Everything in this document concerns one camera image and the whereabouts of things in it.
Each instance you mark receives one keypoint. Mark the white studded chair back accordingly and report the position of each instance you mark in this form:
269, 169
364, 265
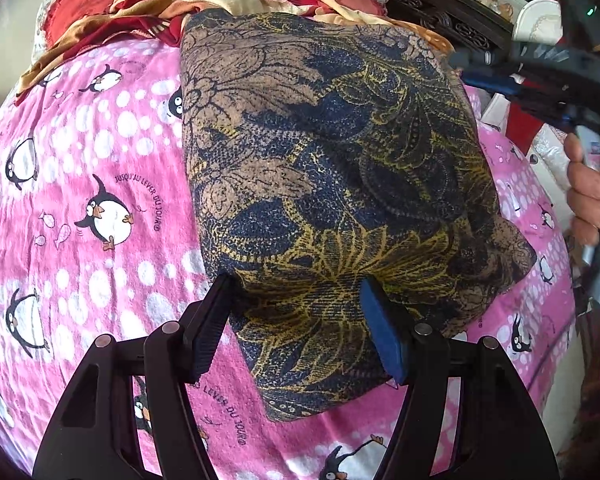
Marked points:
537, 20

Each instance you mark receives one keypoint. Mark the navy gold floral garment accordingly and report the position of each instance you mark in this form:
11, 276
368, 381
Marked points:
330, 160

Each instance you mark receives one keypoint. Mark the red yellow floral blanket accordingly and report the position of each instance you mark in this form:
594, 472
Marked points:
130, 10

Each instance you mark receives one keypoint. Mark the dark carved wooden headboard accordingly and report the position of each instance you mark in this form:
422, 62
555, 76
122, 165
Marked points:
430, 10

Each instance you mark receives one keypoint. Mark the pink penguin blanket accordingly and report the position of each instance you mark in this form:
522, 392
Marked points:
105, 135

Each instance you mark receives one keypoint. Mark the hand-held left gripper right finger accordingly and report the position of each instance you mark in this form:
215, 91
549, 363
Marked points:
385, 335

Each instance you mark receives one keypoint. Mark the white red chair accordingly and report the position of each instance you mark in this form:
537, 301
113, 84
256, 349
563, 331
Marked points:
547, 160

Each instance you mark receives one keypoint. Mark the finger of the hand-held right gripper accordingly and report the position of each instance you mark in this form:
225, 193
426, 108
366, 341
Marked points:
495, 85
485, 57

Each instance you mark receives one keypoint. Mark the person's right hand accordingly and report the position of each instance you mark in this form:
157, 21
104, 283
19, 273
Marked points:
587, 195

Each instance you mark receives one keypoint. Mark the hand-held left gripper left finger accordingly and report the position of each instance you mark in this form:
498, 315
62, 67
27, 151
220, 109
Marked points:
210, 335

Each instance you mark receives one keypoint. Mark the red heart-shaped ruffled cushion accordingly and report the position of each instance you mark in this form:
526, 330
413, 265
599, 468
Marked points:
65, 15

